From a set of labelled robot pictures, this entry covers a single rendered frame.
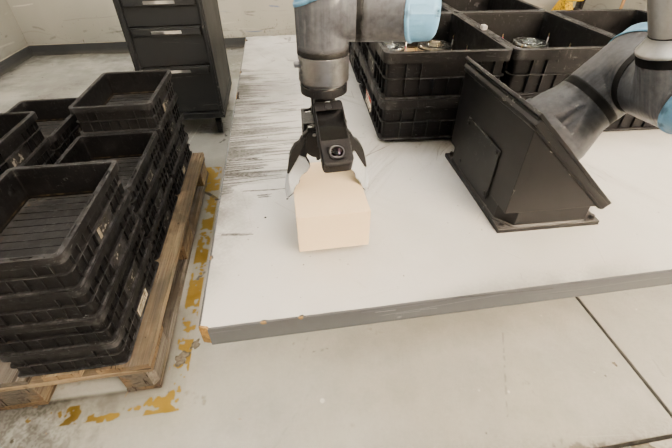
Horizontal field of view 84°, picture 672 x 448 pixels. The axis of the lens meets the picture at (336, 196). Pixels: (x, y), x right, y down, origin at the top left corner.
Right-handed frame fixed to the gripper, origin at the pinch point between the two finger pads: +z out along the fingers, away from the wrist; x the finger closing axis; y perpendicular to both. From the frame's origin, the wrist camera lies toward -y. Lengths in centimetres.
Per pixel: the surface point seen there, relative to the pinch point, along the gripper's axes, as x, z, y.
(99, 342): 61, 50, 11
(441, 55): -29.6, -15.1, 28.0
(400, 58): -20.3, -14.7, 28.5
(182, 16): 57, 3, 177
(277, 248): 9.8, 7.3, -4.6
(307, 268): 4.9, 7.4, -10.0
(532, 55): -51, -14, 27
